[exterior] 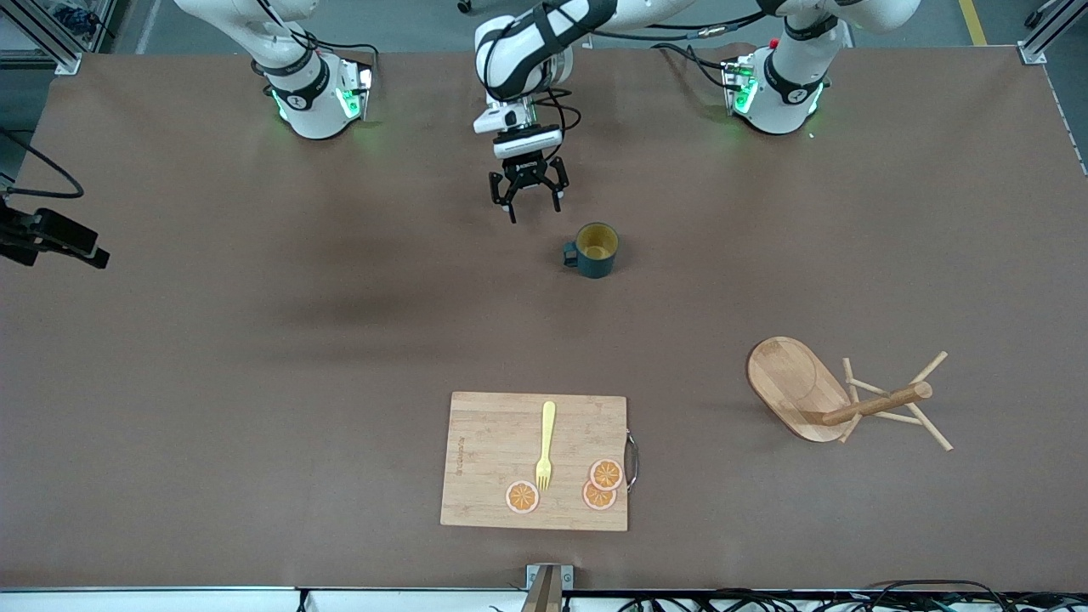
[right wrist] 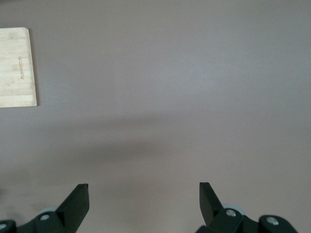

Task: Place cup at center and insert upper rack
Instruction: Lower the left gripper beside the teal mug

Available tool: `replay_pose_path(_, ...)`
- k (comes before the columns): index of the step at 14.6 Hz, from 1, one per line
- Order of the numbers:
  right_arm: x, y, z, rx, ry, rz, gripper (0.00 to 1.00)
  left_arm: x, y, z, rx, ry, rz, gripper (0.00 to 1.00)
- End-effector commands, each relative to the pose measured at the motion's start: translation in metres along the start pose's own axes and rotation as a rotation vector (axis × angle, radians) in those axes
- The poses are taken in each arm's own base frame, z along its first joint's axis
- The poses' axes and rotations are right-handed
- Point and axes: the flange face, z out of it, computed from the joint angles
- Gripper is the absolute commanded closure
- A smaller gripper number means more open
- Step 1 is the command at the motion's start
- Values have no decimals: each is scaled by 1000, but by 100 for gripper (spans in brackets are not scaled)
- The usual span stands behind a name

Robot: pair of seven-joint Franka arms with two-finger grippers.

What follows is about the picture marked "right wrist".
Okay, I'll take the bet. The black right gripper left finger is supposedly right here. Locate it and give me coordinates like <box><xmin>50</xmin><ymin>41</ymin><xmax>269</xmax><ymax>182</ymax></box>
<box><xmin>0</xmin><ymin>183</ymin><xmax>90</xmax><ymax>233</ymax></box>

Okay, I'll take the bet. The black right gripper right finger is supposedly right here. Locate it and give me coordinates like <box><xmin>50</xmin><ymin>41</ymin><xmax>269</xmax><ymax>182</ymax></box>
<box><xmin>195</xmin><ymin>182</ymin><xmax>298</xmax><ymax>233</ymax></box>

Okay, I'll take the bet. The bamboo cutting board, metal handle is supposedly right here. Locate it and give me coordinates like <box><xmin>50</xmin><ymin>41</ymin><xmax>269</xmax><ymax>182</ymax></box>
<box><xmin>0</xmin><ymin>27</ymin><xmax>38</xmax><ymax>109</ymax></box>

